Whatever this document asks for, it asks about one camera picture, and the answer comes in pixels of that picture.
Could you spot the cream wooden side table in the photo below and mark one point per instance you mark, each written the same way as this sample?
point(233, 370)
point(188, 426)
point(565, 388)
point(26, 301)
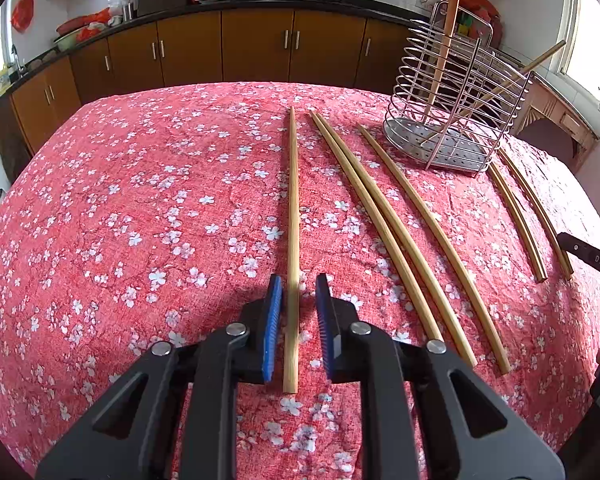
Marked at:
point(549, 122)

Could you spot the red plastic bag on wall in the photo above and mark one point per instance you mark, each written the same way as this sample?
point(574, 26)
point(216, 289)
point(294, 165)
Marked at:
point(22, 15)

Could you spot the red bottles and bags group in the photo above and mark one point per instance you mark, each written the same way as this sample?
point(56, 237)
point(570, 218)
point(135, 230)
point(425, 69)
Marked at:
point(479, 20)

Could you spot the red basin on counter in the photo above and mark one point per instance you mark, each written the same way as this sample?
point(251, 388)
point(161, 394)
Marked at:
point(81, 28)

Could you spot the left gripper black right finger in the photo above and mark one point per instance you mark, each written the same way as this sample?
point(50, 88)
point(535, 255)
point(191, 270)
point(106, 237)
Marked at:
point(423, 408)

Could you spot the metal wire utensil holder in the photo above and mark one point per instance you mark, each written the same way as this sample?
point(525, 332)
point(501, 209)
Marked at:
point(472, 69)

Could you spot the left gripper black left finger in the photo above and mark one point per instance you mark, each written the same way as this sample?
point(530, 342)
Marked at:
point(174, 409)

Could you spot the red floral tablecloth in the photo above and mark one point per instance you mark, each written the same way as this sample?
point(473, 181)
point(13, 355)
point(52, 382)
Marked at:
point(157, 215)

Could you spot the brown lower kitchen cabinets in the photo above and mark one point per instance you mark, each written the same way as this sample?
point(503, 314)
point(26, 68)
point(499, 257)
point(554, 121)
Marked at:
point(314, 42)

